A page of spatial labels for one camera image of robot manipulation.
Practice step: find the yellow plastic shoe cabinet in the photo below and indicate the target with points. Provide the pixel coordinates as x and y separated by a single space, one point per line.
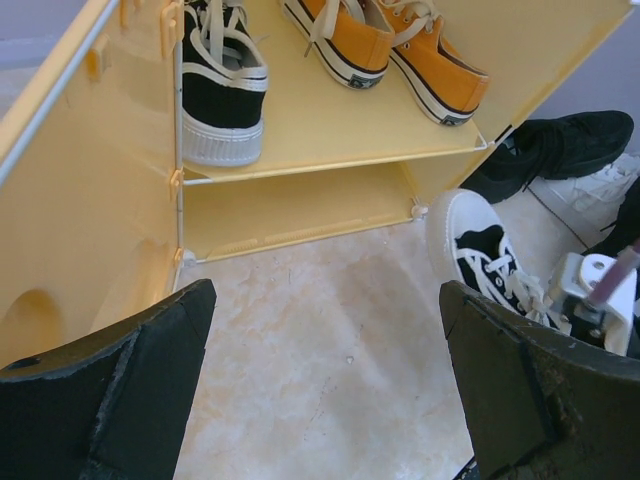
337 161

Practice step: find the black white canvas sneaker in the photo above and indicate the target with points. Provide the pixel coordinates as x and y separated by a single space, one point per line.
224 81

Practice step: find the orange canvas sneaker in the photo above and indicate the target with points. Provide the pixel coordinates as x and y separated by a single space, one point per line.
446 88
352 39

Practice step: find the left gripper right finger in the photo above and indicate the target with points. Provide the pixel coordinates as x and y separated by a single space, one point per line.
538 404

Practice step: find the black chunky sneaker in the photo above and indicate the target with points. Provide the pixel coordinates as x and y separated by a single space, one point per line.
571 146

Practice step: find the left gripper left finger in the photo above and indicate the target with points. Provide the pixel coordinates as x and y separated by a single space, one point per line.
113 404

